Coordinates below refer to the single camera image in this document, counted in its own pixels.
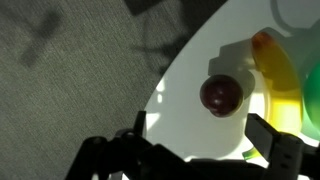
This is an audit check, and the yellow toy banana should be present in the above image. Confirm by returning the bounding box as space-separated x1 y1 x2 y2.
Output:
241 31 304 163

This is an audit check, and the dark red plum toy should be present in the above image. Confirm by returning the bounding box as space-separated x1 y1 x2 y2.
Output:
200 75 244 118

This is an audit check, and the green plastic bowl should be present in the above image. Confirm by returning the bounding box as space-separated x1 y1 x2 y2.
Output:
293 16 320 141

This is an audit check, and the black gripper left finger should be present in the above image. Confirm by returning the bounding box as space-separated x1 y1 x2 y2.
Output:
133 111 147 136

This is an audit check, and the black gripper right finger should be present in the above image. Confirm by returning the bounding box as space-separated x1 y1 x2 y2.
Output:
245 113 320 172

